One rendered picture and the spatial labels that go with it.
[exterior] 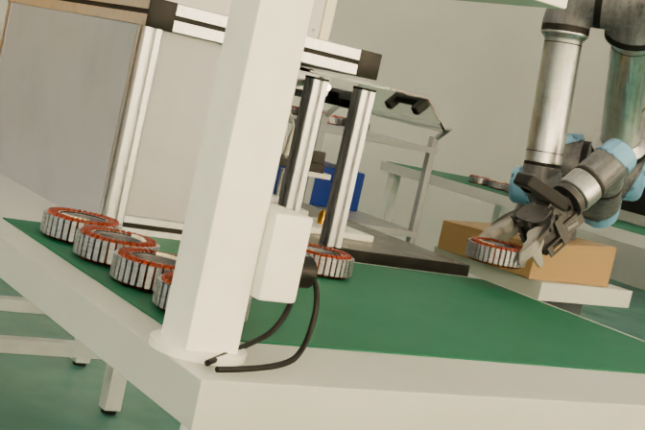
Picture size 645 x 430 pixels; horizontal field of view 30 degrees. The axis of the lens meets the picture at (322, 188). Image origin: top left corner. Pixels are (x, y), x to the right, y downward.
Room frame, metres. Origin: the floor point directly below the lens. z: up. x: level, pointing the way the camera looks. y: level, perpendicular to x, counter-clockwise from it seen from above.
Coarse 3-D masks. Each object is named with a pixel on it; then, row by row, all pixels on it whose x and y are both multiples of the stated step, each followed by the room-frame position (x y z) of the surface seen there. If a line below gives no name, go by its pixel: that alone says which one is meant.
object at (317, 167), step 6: (312, 156) 2.25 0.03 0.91; (318, 156) 2.26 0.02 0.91; (324, 156) 2.27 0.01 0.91; (282, 162) 2.21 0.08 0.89; (312, 162) 2.25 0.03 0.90; (318, 162) 2.26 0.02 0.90; (312, 168) 2.25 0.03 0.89; (318, 168) 2.26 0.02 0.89; (312, 174) 2.26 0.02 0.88; (318, 174) 2.27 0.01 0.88; (324, 174) 2.27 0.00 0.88
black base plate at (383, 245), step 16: (304, 208) 2.66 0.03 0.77; (352, 224) 2.56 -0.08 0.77; (352, 240) 2.26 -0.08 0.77; (384, 240) 2.38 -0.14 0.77; (400, 240) 2.45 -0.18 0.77; (352, 256) 2.12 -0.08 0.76; (368, 256) 2.14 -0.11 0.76; (384, 256) 2.16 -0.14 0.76; (400, 256) 2.18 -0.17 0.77; (416, 256) 2.22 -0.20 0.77; (432, 256) 2.28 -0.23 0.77; (448, 272) 2.25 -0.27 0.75; (464, 272) 2.27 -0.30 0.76
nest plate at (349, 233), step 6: (312, 228) 2.22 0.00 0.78; (318, 228) 2.23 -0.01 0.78; (348, 228) 2.33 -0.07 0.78; (348, 234) 2.27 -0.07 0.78; (354, 234) 2.27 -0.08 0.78; (360, 234) 2.28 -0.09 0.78; (366, 234) 2.30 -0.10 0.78; (360, 240) 2.28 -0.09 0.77; (366, 240) 2.29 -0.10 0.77; (372, 240) 2.30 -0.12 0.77
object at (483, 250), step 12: (468, 240) 2.19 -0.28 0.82; (480, 240) 2.19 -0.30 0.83; (492, 240) 2.24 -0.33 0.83; (468, 252) 2.18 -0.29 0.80; (480, 252) 2.16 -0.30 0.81; (492, 252) 2.15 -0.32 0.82; (504, 252) 2.14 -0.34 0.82; (516, 252) 2.15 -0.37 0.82; (504, 264) 2.15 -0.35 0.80; (516, 264) 2.16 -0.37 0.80
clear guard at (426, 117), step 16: (336, 80) 2.45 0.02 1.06; (352, 80) 2.18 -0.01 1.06; (384, 96) 2.42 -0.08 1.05; (400, 96) 2.36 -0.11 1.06; (416, 96) 2.26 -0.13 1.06; (384, 112) 2.46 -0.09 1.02; (400, 112) 2.40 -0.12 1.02; (416, 112) 2.35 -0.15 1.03; (432, 112) 2.30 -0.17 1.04; (432, 128) 2.34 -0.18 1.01
